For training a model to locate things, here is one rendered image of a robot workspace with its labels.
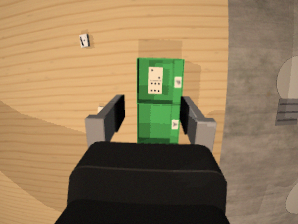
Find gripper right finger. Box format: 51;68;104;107
179;96;217;153

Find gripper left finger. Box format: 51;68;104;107
85;94;125;148

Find green three-compartment bin rack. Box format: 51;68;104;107
137;58;185;144

